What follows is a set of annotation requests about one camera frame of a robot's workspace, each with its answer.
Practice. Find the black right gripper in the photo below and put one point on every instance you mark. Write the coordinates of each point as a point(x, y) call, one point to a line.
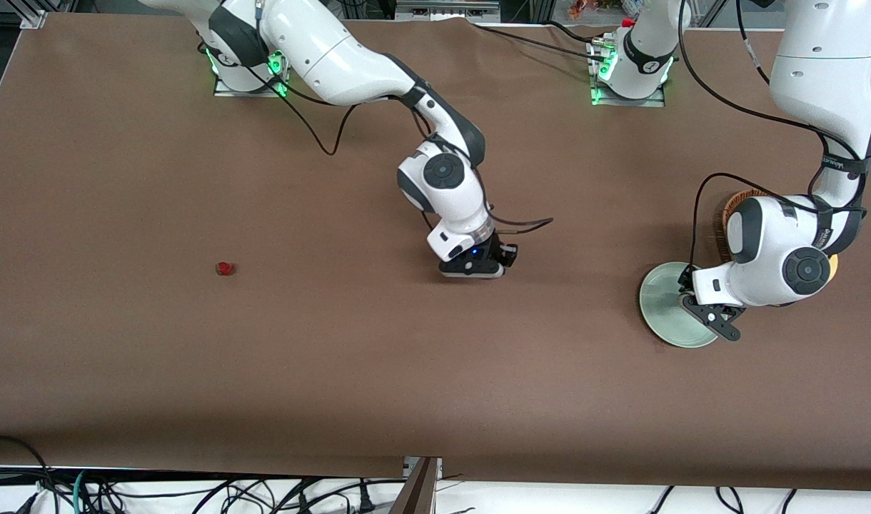
point(494, 249)

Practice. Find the red strawberry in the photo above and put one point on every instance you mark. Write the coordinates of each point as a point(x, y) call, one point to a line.
point(225, 268)

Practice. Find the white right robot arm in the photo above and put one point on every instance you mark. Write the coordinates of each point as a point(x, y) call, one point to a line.
point(335, 53)

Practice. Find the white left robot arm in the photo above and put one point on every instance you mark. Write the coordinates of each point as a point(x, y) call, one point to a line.
point(821, 71)

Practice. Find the pale green round plate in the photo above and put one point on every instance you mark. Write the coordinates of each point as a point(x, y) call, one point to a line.
point(664, 314)

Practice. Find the brown wicker basket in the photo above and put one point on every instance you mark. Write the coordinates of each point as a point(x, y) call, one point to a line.
point(728, 207)

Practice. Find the brown table cover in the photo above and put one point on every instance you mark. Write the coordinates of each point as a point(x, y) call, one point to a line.
point(407, 357)

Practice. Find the yellow banana bunch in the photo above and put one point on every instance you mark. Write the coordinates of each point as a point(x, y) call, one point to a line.
point(833, 265)

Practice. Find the red orange background items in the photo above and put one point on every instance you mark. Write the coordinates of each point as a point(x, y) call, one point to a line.
point(585, 8)

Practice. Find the grey metal frame piece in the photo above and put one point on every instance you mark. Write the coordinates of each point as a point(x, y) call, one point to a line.
point(446, 10)

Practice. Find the brown wooden post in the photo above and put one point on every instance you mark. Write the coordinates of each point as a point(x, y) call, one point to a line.
point(418, 496)

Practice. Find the aluminium corner bracket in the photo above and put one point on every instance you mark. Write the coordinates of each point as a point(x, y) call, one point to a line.
point(34, 20)

